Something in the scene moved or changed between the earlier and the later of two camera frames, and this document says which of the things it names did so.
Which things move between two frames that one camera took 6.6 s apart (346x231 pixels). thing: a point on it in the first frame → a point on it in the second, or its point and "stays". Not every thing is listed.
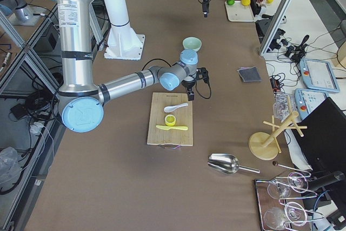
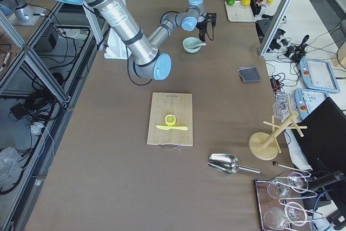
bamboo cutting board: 183,116 stays
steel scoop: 227,164 stays
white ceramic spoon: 169,109 → 195,46
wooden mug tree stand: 264,145 stays
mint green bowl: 192,43 stays
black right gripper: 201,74 → 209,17
